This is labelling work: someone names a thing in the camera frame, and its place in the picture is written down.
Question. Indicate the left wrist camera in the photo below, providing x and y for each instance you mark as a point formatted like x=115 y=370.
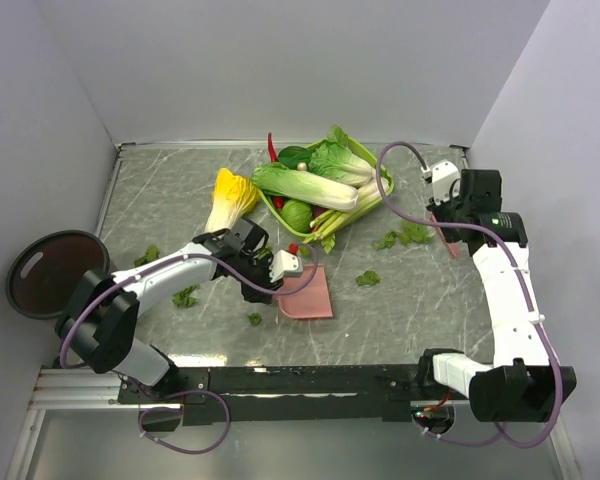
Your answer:
x=285 y=264

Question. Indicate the green plastic basket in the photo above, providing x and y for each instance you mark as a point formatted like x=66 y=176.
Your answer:
x=366 y=193

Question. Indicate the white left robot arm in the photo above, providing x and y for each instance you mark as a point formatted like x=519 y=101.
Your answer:
x=100 y=319

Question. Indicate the green round cabbage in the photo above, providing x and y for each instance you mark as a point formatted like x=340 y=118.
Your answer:
x=297 y=215

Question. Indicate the yellow napa cabbage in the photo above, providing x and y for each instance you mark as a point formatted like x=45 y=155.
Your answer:
x=233 y=197

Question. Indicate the aluminium rail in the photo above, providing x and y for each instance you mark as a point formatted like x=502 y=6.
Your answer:
x=82 y=389

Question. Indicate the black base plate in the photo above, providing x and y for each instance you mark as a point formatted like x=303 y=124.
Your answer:
x=204 y=395

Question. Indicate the brown round bin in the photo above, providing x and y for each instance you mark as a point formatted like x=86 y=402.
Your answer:
x=41 y=280

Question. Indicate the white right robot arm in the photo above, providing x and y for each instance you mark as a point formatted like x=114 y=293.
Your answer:
x=520 y=385

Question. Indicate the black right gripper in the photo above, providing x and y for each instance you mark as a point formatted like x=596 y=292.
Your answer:
x=438 y=209

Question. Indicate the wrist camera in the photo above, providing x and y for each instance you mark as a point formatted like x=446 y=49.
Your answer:
x=444 y=179
x=285 y=264

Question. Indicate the pink dustpan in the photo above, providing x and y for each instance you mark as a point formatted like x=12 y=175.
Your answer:
x=312 y=302

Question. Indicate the pink hand brush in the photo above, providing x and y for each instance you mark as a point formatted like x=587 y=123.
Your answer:
x=452 y=248

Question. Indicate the red chili pepper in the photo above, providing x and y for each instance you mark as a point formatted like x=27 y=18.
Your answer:
x=272 y=147

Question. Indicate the large green napa cabbage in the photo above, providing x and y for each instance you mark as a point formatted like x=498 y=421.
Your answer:
x=277 y=180

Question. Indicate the green bok choy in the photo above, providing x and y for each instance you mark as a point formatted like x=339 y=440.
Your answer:
x=337 y=157

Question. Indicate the green paper scrap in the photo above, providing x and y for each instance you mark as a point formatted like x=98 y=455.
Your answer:
x=389 y=240
x=151 y=254
x=185 y=298
x=368 y=278
x=416 y=233
x=254 y=319

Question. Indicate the green celery stalks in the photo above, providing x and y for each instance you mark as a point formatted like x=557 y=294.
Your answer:
x=325 y=234

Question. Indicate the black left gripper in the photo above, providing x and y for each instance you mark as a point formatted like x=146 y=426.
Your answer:
x=254 y=294

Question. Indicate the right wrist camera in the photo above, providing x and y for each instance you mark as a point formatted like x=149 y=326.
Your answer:
x=444 y=179

